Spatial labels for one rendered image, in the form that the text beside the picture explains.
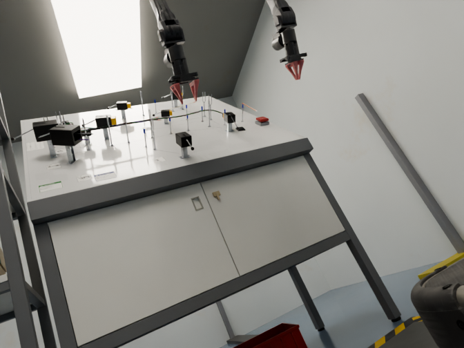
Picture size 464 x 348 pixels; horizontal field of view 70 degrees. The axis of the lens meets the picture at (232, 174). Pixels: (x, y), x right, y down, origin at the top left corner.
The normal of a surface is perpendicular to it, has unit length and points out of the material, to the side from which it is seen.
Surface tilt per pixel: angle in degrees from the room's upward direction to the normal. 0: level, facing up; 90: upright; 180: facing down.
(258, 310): 90
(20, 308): 90
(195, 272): 90
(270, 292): 90
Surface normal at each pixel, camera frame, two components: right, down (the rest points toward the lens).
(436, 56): -0.89, 0.28
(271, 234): 0.33, -0.46
